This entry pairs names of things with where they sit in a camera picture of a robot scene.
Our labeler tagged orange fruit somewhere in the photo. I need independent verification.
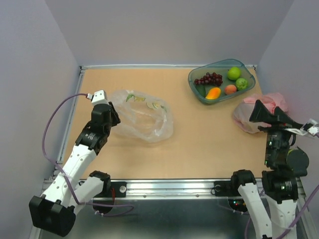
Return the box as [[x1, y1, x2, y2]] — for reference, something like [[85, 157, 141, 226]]
[[205, 87, 221, 100]]

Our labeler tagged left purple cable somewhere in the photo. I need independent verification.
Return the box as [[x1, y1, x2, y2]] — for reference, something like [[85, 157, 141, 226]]
[[41, 93, 135, 217]]

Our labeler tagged red grape bunch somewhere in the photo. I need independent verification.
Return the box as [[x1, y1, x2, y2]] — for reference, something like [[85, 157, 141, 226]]
[[194, 72, 223, 87]]

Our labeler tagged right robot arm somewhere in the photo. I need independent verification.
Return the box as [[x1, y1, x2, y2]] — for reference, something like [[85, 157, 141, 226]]
[[229, 100, 310, 239]]

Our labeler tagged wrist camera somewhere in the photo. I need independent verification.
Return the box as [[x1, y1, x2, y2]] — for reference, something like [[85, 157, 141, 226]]
[[286, 119, 319, 137], [86, 90, 109, 106]]

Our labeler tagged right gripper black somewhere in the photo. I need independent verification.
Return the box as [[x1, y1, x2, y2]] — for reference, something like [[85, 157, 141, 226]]
[[249, 98, 303, 165]]

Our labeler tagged aluminium front rail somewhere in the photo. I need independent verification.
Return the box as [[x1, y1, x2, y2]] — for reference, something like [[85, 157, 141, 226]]
[[41, 177, 308, 200]]

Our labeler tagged small peach fruit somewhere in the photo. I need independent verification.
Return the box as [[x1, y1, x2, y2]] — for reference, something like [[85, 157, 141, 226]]
[[224, 85, 237, 95]]

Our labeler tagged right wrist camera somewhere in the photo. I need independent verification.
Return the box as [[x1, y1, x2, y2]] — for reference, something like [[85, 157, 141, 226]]
[[286, 119, 319, 137]]

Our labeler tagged dark green fruit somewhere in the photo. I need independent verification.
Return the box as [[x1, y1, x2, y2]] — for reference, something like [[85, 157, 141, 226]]
[[195, 85, 206, 98]]

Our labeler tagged teal plastic container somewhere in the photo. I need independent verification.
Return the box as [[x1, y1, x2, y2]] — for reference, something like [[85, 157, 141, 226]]
[[188, 59, 256, 105]]

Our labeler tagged green apple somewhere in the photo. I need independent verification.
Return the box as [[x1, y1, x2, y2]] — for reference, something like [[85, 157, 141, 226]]
[[227, 67, 241, 81]]

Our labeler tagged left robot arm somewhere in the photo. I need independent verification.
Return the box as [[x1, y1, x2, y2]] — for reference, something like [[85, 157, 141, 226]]
[[29, 100, 120, 237]]

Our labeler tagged pink plastic bag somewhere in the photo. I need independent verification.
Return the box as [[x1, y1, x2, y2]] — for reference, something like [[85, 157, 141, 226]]
[[232, 93, 288, 133]]

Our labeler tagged clear plastic bag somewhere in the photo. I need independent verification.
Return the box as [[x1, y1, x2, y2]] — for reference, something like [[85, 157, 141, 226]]
[[109, 90, 174, 143]]

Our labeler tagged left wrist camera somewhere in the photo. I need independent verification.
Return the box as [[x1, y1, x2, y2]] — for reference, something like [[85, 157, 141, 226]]
[[86, 90, 109, 106]]

